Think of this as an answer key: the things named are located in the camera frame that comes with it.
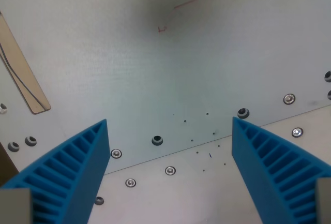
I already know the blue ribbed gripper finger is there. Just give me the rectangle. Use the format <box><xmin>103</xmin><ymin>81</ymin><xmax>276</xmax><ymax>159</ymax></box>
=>
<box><xmin>231</xmin><ymin>116</ymin><xmax>331</xmax><ymax>224</ymax></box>
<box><xmin>0</xmin><ymin>118</ymin><xmax>111</xmax><ymax>224</ymax></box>

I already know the tan wooden strip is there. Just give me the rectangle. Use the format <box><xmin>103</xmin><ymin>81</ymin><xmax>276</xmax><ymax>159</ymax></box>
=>
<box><xmin>0</xmin><ymin>43</ymin><xmax>50</xmax><ymax>111</ymax></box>

